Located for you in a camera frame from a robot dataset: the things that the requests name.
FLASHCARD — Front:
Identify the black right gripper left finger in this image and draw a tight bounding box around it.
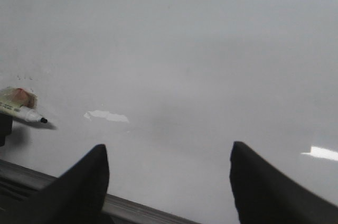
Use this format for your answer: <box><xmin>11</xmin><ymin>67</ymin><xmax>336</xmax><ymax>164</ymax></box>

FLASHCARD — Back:
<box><xmin>15</xmin><ymin>144</ymin><xmax>109</xmax><ymax>223</ymax></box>

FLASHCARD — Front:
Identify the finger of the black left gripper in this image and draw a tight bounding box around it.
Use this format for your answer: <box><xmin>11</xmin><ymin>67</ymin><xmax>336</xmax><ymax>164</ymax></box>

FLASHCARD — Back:
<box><xmin>0</xmin><ymin>114</ymin><xmax>13</xmax><ymax>146</ymax></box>

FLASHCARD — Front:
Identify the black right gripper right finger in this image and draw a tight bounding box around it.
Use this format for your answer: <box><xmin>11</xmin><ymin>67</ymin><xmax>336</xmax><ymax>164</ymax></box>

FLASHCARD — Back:
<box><xmin>229</xmin><ymin>142</ymin><xmax>337</xmax><ymax>223</ymax></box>

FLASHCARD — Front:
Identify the white whiteboard marker with tape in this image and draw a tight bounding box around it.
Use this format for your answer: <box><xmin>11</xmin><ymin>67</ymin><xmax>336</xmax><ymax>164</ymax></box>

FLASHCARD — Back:
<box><xmin>1</xmin><ymin>87</ymin><xmax>48</xmax><ymax>124</ymax></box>

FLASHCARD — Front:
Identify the white whiteboard with metal frame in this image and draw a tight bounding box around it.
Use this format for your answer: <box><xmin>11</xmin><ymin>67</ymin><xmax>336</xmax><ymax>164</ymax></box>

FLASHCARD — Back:
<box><xmin>1</xmin><ymin>0</ymin><xmax>337</xmax><ymax>223</ymax></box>

